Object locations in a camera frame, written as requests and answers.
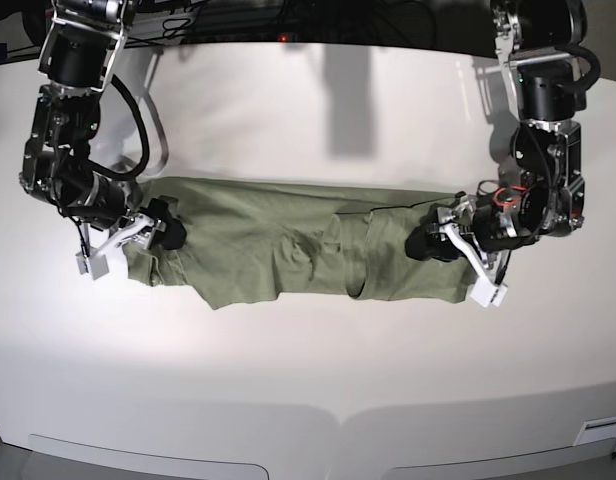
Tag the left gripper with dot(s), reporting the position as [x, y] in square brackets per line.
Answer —
[448, 235]

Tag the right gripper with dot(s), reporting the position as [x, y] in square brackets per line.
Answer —
[165, 208]

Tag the green T-shirt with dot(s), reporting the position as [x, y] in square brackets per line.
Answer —
[251, 242]

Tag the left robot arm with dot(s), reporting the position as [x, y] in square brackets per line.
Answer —
[547, 73]

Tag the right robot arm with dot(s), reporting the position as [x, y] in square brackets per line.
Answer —
[77, 57]

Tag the black power strip red light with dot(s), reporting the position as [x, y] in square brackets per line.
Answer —
[232, 37]

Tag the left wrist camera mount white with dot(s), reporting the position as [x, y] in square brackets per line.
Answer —
[488, 288]

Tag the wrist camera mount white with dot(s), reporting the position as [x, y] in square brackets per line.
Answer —
[108, 250]
[488, 288]

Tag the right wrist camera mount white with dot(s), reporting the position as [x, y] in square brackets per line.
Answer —
[108, 250]

